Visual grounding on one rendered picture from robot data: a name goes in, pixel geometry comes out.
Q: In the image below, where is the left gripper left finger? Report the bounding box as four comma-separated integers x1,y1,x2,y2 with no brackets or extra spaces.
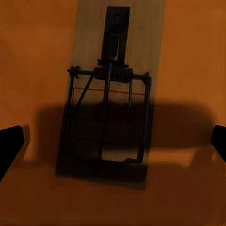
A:
0,125,24,181

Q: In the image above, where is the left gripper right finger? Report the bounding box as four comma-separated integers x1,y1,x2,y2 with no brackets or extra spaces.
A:
211,125,226,163

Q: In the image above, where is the mousetrap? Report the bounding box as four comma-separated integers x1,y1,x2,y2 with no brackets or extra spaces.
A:
55,0,166,191

